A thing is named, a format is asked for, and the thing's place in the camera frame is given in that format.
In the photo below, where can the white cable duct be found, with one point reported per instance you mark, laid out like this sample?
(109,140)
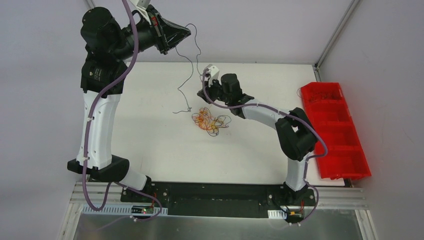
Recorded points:
(277,214)
(126,210)

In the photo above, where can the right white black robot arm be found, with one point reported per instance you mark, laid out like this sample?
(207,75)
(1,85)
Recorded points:
(296,135)

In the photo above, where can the aluminium frame rail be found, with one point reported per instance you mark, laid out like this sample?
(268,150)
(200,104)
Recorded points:
(330,197)

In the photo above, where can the red plastic bin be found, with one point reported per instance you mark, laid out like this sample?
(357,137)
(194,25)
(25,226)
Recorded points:
(328,112)

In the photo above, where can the right white cable duct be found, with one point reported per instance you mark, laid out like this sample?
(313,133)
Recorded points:
(277,214)

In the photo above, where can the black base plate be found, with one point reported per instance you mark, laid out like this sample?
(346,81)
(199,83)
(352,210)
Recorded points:
(253,201)

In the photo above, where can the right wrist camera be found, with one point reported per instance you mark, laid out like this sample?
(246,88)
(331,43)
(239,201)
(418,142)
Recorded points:
(211,72)

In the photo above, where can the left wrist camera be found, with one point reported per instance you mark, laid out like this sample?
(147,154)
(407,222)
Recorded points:
(141,6)

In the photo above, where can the left white cable duct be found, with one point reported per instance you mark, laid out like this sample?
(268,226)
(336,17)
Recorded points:
(126,210)

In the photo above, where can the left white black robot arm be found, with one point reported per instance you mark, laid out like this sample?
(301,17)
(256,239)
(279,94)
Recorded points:
(102,81)

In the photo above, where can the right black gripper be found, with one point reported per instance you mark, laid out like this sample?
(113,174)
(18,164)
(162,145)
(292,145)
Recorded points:
(205,94)

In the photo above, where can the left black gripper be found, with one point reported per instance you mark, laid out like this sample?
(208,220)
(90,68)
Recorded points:
(160,32)

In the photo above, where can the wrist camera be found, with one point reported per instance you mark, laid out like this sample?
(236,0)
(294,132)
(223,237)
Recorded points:
(211,72)
(141,6)

